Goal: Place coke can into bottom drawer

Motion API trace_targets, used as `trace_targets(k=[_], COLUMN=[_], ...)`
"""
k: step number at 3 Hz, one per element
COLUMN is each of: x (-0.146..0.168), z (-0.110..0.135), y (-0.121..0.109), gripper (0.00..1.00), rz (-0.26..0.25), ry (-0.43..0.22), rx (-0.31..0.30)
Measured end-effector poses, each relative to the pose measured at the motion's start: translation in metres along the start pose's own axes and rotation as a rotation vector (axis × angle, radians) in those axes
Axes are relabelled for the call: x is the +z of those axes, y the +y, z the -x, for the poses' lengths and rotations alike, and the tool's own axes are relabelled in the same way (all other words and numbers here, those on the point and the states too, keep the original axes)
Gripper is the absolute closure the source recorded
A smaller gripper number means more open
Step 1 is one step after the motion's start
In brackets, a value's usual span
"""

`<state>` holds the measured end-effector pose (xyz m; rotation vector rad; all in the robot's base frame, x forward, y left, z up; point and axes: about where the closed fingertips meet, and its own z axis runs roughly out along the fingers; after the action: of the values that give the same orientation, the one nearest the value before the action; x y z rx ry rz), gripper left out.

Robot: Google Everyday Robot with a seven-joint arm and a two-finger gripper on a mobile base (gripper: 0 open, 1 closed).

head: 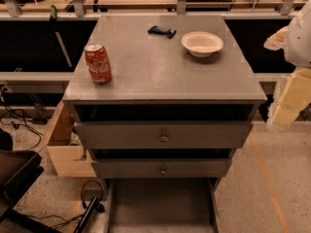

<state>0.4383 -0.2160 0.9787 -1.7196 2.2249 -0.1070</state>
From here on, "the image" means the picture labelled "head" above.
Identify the dark blue snack bag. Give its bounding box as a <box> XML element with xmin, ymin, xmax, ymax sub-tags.
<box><xmin>148</xmin><ymin>25</ymin><xmax>176</xmax><ymax>39</ymax></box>

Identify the black bar on floor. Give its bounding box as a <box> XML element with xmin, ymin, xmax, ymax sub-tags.
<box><xmin>74</xmin><ymin>197</ymin><xmax>105</xmax><ymax>233</ymax></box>

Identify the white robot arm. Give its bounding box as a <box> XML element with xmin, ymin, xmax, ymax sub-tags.
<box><xmin>263</xmin><ymin>0</ymin><xmax>311</xmax><ymax>129</ymax></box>

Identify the green handled tool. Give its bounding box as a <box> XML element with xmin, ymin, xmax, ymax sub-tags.
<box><xmin>50</xmin><ymin>5</ymin><xmax>73</xmax><ymax>68</ymax></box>

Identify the open grey bottom drawer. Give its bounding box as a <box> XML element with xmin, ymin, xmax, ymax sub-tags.
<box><xmin>104</xmin><ymin>179</ymin><xmax>220</xmax><ymax>233</ymax></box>

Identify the white paper bowl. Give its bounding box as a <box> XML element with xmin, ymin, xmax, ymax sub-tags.
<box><xmin>182</xmin><ymin>31</ymin><xmax>224</xmax><ymax>58</ymax></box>

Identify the red coke can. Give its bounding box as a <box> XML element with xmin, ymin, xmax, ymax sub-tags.
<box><xmin>85</xmin><ymin>44</ymin><xmax>112</xmax><ymax>83</ymax></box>

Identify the grey top drawer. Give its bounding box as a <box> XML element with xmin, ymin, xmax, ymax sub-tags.
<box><xmin>75</xmin><ymin>121</ymin><xmax>253</xmax><ymax>150</ymax></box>

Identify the black floor cable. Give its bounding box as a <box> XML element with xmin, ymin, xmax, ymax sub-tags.
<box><xmin>0</xmin><ymin>81</ymin><xmax>45</xmax><ymax>151</ymax></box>

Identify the metal railing frame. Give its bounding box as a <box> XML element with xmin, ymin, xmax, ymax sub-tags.
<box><xmin>0</xmin><ymin>0</ymin><xmax>311</xmax><ymax>21</ymax></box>

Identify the grey middle drawer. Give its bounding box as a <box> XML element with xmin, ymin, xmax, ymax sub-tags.
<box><xmin>91</xmin><ymin>158</ymin><xmax>232</xmax><ymax>179</ymax></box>

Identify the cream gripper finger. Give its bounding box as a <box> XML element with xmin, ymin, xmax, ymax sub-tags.
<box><xmin>263</xmin><ymin>26</ymin><xmax>288</xmax><ymax>50</ymax></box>
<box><xmin>267</xmin><ymin>67</ymin><xmax>311</xmax><ymax>127</ymax></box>

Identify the black chair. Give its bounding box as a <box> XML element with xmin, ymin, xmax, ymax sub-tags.
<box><xmin>0</xmin><ymin>129</ymin><xmax>60</xmax><ymax>233</ymax></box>

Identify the grey drawer cabinet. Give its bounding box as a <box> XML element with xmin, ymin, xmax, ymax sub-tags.
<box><xmin>62</xmin><ymin>15</ymin><xmax>268</xmax><ymax>180</ymax></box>

